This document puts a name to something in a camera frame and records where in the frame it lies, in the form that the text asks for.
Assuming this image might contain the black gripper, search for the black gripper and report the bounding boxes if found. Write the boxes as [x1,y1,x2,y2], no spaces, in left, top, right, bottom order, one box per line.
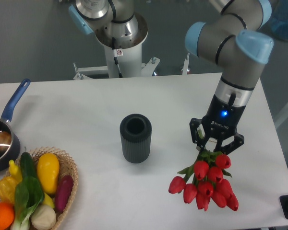
[189,94,245,155]

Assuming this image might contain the red tulip bouquet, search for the red tulip bouquet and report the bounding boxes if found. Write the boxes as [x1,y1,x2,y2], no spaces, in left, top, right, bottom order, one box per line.
[168,146,239,211]

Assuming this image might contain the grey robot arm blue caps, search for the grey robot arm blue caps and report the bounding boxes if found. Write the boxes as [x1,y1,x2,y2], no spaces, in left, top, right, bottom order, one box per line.
[69,0,274,154]

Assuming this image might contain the dark ribbed vase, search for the dark ribbed vase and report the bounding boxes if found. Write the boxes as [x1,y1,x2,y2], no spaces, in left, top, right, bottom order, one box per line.
[120,114,152,163]

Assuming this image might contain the blue container in background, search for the blue container in background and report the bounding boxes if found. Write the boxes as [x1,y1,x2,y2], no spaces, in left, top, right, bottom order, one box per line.
[269,0,288,41]

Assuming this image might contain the woven wicker basket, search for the woven wicker basket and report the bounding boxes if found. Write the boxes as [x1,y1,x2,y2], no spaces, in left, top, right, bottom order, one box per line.
[0,147,78,230]

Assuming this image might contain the purple eggplant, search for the purple eggplant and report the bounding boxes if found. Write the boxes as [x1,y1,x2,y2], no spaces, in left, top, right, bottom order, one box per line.
[55,175,74,212]

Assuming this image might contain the yellow squash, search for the yellow squash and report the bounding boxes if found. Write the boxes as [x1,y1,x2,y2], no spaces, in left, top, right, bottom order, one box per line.
[37,152,60,195]

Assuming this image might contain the yellow banana piece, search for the yellow banana piece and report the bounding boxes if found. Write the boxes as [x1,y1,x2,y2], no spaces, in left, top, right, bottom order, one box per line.
[42,193,55,209]

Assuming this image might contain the beige garlic bulb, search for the beige garlic bulb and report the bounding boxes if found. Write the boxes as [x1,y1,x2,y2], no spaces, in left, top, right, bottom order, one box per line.
[31,205,56,230]

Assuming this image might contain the green cucumber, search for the green cucumber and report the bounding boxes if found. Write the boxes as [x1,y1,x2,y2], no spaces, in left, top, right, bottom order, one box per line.
[20,152,37,179]

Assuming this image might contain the green bok choy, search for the green bok choy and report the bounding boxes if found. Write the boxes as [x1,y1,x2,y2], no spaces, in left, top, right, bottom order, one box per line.
[10,176,45,230]

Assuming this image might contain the small yellow pepper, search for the small yellow pepper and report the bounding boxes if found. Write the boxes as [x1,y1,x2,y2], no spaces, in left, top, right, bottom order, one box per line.
[9,160,22,183]

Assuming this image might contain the yellow bell pepper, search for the yellow bell pepper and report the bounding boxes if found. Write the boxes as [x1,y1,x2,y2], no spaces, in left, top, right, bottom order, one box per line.
[0,176,18,205]

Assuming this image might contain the brown bun in pan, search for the brown bun in pan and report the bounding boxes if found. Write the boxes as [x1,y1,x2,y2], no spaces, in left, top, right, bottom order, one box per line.
[0,131,12,152]

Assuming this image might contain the orange fruit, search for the orange fruit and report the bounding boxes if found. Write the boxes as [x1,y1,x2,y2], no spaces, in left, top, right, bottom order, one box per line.
[0,202,15,230]

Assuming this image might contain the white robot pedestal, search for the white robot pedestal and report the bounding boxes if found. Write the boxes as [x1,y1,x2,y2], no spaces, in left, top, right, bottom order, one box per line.
[72,13,160,80]

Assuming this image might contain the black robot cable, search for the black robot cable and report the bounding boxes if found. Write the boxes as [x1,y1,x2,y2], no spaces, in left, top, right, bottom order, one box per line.
[111,37,123,78]

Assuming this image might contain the blue handled saucepan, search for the blue handled saucepan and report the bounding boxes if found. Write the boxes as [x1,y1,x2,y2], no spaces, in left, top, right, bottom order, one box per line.
[0,79,31,171]

